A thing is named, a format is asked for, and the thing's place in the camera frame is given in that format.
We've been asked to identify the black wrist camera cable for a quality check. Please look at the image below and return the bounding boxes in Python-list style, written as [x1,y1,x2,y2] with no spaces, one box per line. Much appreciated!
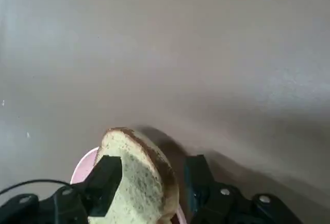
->
[0,179,87,196]

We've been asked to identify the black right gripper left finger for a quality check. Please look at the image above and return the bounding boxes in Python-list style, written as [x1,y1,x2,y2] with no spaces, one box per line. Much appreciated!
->
[0,155,122,224]

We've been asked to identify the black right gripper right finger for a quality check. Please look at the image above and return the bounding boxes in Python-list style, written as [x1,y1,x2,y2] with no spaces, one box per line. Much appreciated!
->
[184,154,304,224]

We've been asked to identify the pink round plate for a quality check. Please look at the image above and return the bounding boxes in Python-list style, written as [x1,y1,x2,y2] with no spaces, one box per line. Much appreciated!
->
[70,148,185,224]

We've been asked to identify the brown bread slice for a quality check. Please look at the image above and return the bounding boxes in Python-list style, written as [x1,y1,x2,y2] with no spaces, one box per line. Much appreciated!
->
[87,127,180,224]

